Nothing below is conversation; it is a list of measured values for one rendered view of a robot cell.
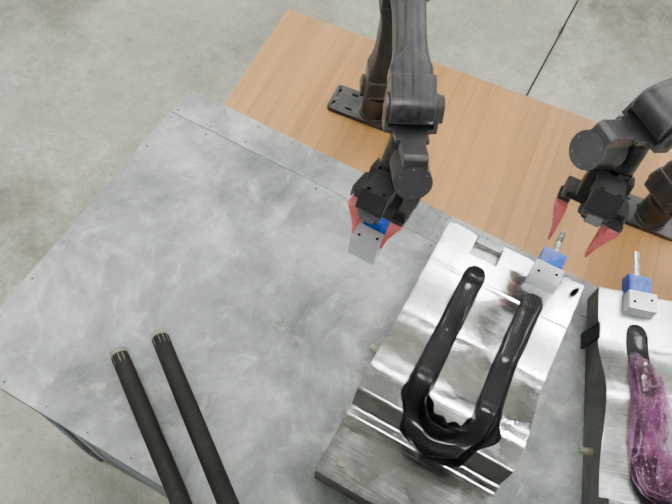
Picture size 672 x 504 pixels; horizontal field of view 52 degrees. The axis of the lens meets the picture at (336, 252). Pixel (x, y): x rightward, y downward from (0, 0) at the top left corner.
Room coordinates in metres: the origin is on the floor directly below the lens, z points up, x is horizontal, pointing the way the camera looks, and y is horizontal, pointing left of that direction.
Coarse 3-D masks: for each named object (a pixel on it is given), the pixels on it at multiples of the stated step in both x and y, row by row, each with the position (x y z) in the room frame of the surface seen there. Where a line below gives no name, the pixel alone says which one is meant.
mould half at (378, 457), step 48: (432, 288) 0.54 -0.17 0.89; (528, 288) 0.56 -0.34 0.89; (480, 336) 0.46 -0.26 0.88; (384, 384) 0.34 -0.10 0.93; (480, 384) 0.37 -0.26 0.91; (528, 384) 0.39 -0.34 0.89; (336, 432) 0.27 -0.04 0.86; (384, 432) 0.28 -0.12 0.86; (528, 432) 0.30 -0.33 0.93; (336, 480) 0.20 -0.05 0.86; (384, 480) 0.21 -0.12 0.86; (432, 480) 0.22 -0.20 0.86; (480, 480) 0.23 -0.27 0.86
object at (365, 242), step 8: (360, 224) 0.60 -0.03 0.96; (368, 224) 0.61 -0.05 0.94; (376, 224) 0.61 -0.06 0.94; (384, 224) 0.61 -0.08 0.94; (360, 232) 0.58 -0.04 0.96; (368, 232) 0.59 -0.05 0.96; (376, 232) 0.59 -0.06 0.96; (384, 232) 0.60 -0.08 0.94; (352, 240) 0.57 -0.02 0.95; (360, 240) 0.57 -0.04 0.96; (368, 240) 0.57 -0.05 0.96; (376, 240) 0.57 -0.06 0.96; (352, 248) 0.57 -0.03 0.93; (360, 248) 0.56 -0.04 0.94; (368, 248) 0.56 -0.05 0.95; (376, 248) 0.56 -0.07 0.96; (360, 256) 0.56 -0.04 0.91; (368, 256) 0.56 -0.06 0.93; (376, 256) 0.56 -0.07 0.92
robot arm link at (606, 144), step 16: (624, 112) 0.70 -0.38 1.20; (592, 128) 0.65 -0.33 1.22; (608, 128) 0.64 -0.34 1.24; (624, 128) 0.65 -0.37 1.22; (640, 128) 0.67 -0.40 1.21; (576, 144) 0.64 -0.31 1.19; (592, 144) 0.63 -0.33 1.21; (608, 144) 0.62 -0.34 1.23; (624, 144) 0.64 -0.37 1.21; (640, 144) 0.64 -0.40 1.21; (656, 144) 0.65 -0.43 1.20; (576, 160) 0.62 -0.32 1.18; (592, 160) 0.61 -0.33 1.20; (608, 160) 0.61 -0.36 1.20
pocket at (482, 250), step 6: (480, 240) 0.65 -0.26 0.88; (474, 246) 0.64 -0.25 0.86; (480, 246) 0.64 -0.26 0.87; (486, 246) 0.64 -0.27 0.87; (492, 246) 0.64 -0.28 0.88; (474, 252) 0.63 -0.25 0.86; (480, 252) 0.63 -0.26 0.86; (486, 252) 0.63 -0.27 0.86; (492, 252) 0.63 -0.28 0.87; (498, 252) 0.63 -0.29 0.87; (480, 258) 0.62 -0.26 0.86; (486, 258) 0.62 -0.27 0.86; (492, 258) 0.62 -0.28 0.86; (498, 258) 0.63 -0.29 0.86; (492, 264) 0.61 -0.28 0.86
